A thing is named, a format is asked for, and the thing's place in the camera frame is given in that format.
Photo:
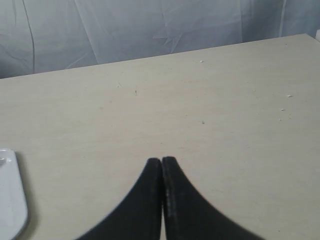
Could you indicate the white rectangular plastic tray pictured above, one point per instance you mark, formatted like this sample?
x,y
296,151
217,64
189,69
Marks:
x,y
13,204

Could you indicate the white object beside table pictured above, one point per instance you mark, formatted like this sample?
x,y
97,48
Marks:
x,y
317,37

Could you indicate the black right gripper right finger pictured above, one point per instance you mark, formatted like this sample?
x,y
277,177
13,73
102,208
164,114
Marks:
x,y
189,216

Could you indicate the white backdrop cloth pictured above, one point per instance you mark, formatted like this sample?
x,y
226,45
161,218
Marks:
x,y
39,36

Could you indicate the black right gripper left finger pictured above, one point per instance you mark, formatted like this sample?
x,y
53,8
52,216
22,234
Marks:
x,y
139,214

